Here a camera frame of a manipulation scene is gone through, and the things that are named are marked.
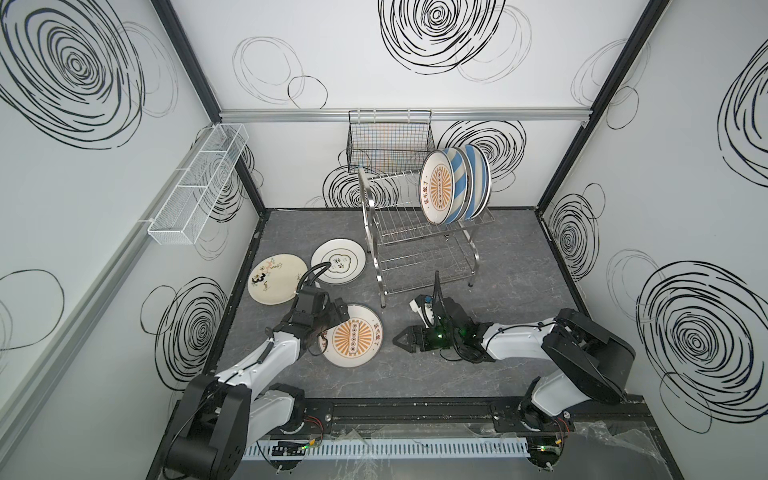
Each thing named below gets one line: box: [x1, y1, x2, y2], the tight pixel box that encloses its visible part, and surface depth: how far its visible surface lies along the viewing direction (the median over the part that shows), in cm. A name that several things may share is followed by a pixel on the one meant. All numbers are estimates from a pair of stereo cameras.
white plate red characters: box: [457, 147, 474, 222], surface depth 72 cm
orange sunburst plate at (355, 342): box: [324, 303, 384, 368], surface depth 88 cm
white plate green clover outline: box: [311, 238, 367, 285], surface depth 107 cm
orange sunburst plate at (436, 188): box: [418, 149, 455, 226], surface depth 83 cm
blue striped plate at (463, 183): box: [443, 147, 474, 224], surface depth 72 cm
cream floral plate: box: [247, 254, 307, 305], surface depth 103 cm
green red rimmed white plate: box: [480, 150, 491, 213], surface depth 71 cm
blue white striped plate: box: [466, 144, 491, 221], surface depth 73 cm
